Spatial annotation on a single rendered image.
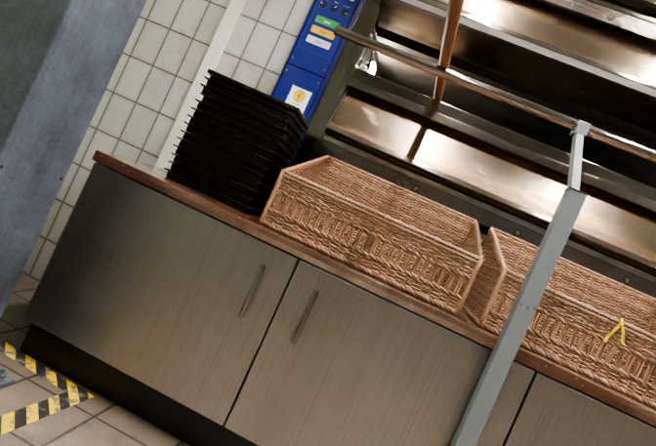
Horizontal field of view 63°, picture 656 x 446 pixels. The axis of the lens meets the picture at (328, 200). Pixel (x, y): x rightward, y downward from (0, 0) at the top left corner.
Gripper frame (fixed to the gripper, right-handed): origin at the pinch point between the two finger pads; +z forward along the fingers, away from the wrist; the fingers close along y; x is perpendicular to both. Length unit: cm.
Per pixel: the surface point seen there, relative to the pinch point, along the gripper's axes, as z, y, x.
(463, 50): 27.4, -8.7, -3.2
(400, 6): 5.7, 5.5, 2.2
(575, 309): 102, 31, 43
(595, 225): 99, -11, 4
